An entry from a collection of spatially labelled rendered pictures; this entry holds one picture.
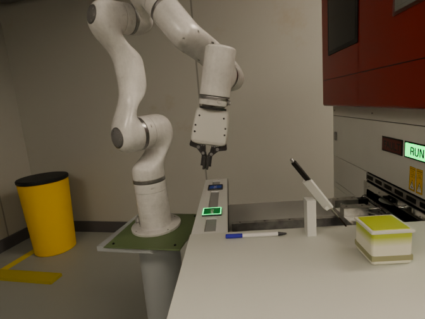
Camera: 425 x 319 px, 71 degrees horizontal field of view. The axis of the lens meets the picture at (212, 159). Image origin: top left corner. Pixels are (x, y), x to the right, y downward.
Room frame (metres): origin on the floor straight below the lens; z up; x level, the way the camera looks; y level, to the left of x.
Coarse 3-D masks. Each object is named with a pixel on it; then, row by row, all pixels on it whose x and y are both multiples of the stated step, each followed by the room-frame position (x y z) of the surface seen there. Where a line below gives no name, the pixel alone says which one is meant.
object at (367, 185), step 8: (368, 184) 1.06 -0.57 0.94; (368, 192) 1.07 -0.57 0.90; (376, 192) 1.00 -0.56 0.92; (384, 192) 0.95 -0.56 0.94; (392, 200) 0.90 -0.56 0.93; (400, 200) 0.86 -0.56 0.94; (400, 208) 0.85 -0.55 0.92; (408, 208) 0.81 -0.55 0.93; (416, 208) 0.79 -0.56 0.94; (416, 216) 0.77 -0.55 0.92; (424, 216) 0.74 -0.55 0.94
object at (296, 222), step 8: (320, 216) 1.00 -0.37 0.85; (328, 216) 1.00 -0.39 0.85; (232, 224) 1.01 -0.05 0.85; (240, 224) 1.00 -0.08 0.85; (248, 224) 1.00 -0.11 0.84; (256, 224) 1.00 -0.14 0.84; (264, 224) 1.00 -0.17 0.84; (272, 224) 1.00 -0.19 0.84; (280, 224) 1.00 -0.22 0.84; (288, 224) 0.99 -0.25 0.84; (296, 224) 0.99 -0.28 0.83; (320, 224) 0.99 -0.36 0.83; (328, 224) 0.99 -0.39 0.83; (336, 224) 0.98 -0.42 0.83
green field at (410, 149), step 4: (408, 144) 0.84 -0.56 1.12; (412, 144) 0.82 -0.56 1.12; (408, 148) 0.84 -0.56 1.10; (412, 148) 0.82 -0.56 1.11; (416, 148) 0.80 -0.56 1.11; (420, 148) 0.79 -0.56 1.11; (424, 148) 0.77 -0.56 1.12; (408, 152) 0.84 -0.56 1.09; (412, 152) 0.82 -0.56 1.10; (416, 152) 0.80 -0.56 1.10; (420, 152) 0.78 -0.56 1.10; (424, 152) 0.77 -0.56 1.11; (408, 156) 0.84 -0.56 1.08; (412, 156) 0.82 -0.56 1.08; (416, 156) 0.80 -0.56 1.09; (420, 156) 0.78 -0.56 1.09; (424, 156) 0.77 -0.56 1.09; (424, 160) 0.77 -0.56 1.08
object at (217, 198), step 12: (216, 180) 1.21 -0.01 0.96; (204, 192) 1.05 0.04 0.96; (216, 192) 1.05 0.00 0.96; (204, 204) 0.92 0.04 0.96; (216, 204) 0.92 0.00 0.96; (204, 216) 0.81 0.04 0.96; (216, 216) 0.81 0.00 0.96; (192, 228) 0.74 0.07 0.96; (204, 228) 0.74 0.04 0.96; (216, 228) 0.72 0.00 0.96
